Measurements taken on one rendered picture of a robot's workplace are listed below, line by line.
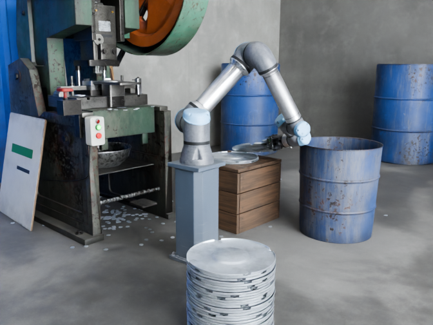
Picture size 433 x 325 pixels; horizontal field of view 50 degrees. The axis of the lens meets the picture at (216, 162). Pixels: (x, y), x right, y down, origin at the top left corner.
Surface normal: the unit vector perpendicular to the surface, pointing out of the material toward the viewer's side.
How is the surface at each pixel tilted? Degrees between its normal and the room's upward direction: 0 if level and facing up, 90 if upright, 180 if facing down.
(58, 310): 0
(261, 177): 90
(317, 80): 90
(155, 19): 90
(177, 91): 90
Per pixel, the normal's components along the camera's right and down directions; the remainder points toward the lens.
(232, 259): 0.00, -0.98
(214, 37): 0.73, 0.15
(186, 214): -0.63, 0.16
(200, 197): 0.11, 0.21
